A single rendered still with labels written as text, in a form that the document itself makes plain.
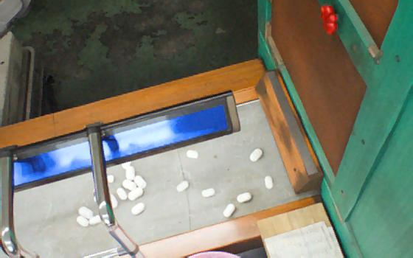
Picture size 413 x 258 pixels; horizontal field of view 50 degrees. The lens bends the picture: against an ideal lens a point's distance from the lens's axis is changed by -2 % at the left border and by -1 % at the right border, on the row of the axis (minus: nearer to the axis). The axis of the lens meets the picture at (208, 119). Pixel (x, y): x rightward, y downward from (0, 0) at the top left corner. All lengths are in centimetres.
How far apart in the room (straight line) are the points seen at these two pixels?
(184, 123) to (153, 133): 5
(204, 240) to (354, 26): 58
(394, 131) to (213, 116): 30
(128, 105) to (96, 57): 121
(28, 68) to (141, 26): 73
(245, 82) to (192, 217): 38
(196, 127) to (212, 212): 34
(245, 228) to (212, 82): 41
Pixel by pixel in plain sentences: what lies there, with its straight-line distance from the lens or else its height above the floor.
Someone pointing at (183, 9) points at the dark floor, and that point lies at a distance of 250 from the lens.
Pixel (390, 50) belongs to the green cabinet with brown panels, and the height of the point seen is 131.
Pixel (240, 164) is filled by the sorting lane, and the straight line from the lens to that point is 109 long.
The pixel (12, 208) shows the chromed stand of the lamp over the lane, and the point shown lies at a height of 112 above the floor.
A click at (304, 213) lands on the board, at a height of 78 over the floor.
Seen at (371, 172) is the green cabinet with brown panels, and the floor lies 108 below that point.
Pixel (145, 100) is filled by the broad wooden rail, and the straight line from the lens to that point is 120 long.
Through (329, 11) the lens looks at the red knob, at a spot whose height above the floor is 126.
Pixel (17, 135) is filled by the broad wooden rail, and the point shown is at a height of 76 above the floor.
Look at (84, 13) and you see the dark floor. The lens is 265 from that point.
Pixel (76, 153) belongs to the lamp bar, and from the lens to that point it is 78.
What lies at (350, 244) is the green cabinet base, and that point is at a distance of 95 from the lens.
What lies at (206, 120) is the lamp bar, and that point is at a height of 108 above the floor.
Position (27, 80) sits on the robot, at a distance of 196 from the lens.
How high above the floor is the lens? 172
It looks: 58 degrees down
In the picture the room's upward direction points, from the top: 10 degrees counter-clockwise
